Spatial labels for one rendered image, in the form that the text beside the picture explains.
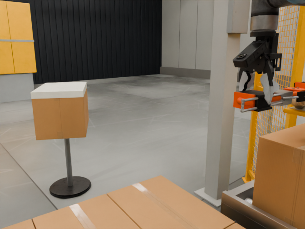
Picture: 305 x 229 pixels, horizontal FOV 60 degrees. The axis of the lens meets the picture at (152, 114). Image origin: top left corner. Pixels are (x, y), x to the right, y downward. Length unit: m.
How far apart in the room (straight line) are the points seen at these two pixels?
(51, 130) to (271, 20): 1.90
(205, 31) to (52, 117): 10.95
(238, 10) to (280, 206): 1.45
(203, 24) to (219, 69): 10.61
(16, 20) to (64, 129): 5.76
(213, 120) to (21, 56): 6.23
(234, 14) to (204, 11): 10.66
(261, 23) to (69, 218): 1.18
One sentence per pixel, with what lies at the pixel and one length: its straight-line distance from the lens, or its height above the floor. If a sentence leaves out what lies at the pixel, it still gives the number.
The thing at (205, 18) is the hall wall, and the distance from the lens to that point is 12.79.
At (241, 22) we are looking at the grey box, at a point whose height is 1.55.
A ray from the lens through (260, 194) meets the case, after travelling 1.45.
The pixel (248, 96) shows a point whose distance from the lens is 0.84.
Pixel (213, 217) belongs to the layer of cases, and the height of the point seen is 0.54.
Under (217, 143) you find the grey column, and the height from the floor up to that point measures 0.55.
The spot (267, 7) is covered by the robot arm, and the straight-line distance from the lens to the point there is 0.85.
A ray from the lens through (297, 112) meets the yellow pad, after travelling 1.31.
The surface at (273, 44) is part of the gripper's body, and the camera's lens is 0.90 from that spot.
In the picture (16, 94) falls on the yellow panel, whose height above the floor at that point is 0.18.
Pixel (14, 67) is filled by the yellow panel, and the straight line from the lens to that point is 7.77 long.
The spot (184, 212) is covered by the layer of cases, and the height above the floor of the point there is 0.54.
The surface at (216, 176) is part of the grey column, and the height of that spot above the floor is 0.24.
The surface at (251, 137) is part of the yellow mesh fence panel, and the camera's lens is 2.84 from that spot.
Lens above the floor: 1.35
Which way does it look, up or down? 14 degrees down
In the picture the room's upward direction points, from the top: straight up
